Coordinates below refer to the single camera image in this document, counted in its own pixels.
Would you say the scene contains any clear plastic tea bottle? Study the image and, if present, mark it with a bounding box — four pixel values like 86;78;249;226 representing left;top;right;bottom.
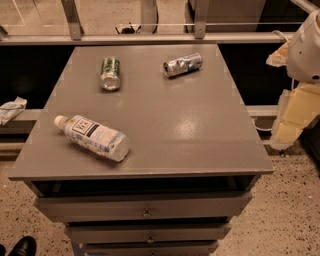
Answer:
54;115;129;162

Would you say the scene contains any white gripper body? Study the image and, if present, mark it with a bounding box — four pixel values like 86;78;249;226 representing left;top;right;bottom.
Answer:
286;10;320;84

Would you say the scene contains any crushed silver redbull can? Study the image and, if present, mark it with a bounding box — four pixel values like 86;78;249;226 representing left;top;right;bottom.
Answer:
163;53;203;78

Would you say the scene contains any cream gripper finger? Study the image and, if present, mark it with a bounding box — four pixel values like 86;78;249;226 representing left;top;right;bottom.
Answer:
270;83;320;150
266;42;289;67

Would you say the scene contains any black leather shoe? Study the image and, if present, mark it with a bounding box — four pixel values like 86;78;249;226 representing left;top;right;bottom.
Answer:
8;236;37;256

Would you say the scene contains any metal railing frame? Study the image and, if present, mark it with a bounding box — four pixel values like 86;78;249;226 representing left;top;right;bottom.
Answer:
0;0;293;45

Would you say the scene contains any bottom grey drawer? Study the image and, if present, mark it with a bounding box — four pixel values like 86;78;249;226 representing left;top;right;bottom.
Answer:
84;241;218;256

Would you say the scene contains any top grey drawer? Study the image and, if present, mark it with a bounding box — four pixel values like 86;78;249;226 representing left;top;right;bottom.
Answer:
35;191;252;223

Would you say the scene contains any middle grey drawer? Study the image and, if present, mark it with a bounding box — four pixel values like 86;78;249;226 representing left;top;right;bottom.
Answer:
65;223;231;244

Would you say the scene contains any green soda can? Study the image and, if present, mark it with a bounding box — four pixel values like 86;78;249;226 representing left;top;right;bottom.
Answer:
100;56;121;91

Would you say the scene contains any grey drawer cabinet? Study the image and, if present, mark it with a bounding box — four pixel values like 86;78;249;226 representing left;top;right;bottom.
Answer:
8;44;275;256

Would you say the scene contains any grey drawer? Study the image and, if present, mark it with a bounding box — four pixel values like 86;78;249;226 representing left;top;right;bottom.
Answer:
65;223;231;244
35;191;252;223
84;241;218;256

